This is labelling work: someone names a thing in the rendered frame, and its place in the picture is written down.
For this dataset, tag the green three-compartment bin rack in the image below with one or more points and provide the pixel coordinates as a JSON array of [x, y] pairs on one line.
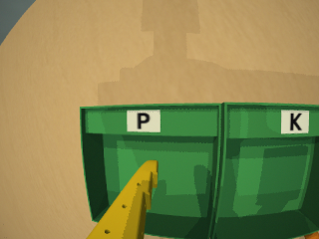
[[270, 187]]

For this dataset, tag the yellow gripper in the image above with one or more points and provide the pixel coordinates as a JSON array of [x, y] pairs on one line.
[[126, 217]]

